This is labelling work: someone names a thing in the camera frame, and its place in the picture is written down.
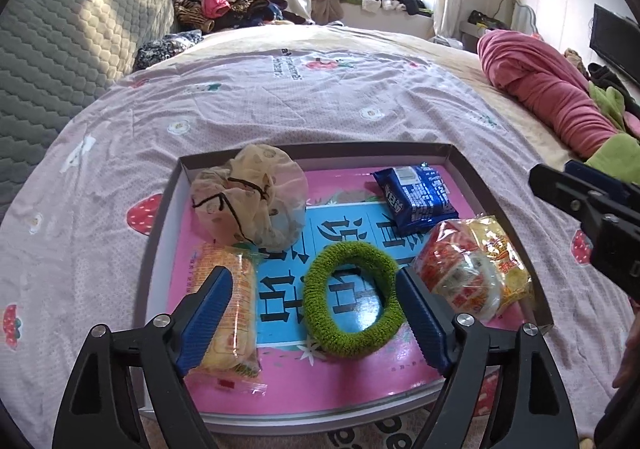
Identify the small yellow snack packet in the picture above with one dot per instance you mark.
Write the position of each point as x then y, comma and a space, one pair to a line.
505, 259

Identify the pink quilted cloth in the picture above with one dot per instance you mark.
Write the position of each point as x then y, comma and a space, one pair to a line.
540, 79

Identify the green fuzzy scrunchie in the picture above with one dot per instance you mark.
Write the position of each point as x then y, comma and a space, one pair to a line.
313, 299

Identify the grey quilted headboard cover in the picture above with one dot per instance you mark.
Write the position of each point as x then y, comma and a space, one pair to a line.
60, 54

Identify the red white egg-shaped packet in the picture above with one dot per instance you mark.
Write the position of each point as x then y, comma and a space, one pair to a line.
450, 269

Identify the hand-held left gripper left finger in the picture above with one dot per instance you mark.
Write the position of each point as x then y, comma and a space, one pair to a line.
205, 324

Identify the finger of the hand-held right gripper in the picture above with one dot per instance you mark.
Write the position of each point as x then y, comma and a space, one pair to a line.
555, 186
597, 175

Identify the large yellow snack packet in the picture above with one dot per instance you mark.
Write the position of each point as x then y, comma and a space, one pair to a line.
240, 329

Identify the black flat television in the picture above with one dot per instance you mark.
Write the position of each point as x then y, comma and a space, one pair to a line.
612, 39

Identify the beige mesh scrunchie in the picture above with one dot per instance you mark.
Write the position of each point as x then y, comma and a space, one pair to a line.
260, 189

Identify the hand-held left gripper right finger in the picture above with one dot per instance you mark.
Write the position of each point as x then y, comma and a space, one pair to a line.
425, 319

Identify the black yellow bag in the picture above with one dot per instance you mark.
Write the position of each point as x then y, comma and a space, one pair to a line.
482, 20

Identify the dark clothes heap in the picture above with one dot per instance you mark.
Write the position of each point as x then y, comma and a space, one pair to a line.
607, 76

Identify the blue snack packet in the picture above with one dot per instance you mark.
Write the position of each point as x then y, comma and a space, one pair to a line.
415, 199

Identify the dark shallow cardboard box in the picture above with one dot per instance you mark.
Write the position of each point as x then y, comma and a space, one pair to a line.
320, 149

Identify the person's right hand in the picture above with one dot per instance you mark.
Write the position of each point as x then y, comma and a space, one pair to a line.
624, 364

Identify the dark patterned cloth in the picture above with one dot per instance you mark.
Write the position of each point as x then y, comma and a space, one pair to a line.
165, 49

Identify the green fleece cloth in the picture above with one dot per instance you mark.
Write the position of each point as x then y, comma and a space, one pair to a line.
615, 154

